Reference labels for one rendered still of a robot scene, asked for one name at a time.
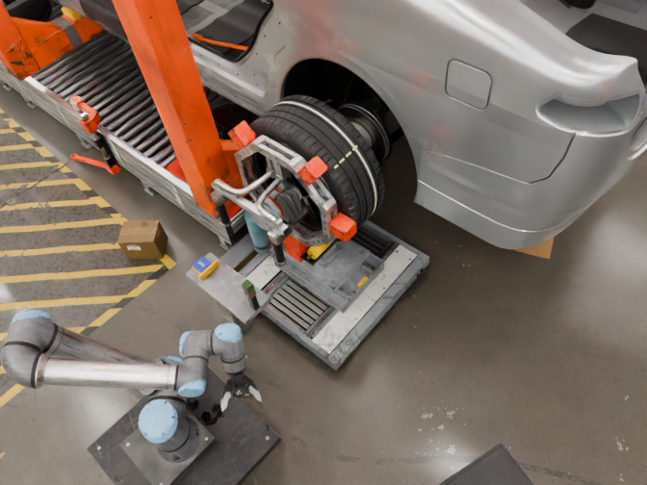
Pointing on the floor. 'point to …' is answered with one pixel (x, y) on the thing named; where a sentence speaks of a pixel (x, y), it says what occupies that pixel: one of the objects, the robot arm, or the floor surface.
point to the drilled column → (235, 319)
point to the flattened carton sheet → (540, 249)
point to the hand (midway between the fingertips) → (242, 405)
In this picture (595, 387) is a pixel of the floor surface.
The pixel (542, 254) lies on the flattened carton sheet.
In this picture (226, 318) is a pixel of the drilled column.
